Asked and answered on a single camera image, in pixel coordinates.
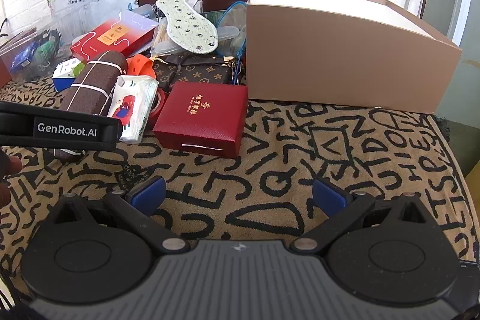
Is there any white insole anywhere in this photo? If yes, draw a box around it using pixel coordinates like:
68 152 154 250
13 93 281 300
164 0 200 12

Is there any small blue white box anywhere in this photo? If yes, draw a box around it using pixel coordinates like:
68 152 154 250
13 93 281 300
52 58 85 92

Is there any person's left hand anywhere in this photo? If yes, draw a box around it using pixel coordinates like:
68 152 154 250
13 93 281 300
0 151 24 195

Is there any blue rimmed round item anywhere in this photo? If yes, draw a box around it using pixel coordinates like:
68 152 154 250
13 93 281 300
218 1 249 59

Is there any floral fabric insole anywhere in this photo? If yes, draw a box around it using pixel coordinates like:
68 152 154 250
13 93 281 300
155 0 220 54

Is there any white cartoon tissue packet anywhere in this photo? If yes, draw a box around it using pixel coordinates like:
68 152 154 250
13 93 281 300
108 76 160 144

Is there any tan letter print desktop cloth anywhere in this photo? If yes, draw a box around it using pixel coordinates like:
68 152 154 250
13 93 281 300
0 76 474 292

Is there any brown monogram wallet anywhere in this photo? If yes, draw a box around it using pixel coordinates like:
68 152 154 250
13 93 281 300
152 55 233 94

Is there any red jewelry box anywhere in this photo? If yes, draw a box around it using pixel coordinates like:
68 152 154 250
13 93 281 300
153 81 249 159

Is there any red flat gift box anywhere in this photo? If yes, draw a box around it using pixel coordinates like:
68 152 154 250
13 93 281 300
70 13 158 64

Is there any translucent plastic case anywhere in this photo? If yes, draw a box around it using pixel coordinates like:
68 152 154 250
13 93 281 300
152 25 241 54

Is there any orange silicone strap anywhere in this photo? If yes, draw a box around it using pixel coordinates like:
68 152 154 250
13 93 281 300
125 55 156 79

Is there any clear bag of small items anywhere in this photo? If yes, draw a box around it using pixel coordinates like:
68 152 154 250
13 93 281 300
0 27 63 81

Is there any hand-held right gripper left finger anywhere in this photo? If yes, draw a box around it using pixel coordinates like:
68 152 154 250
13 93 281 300
54 175 191 256

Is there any red tape roll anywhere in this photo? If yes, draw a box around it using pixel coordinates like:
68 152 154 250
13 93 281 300
148 88 172 131

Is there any brown grid-lined glasses case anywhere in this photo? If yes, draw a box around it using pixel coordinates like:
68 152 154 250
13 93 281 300
54 51 127 159

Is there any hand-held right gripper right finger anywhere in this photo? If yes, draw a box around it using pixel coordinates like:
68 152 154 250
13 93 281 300
289 177 429 256

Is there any white cardboard box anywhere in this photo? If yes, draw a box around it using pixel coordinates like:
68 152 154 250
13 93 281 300
245 0 463 115

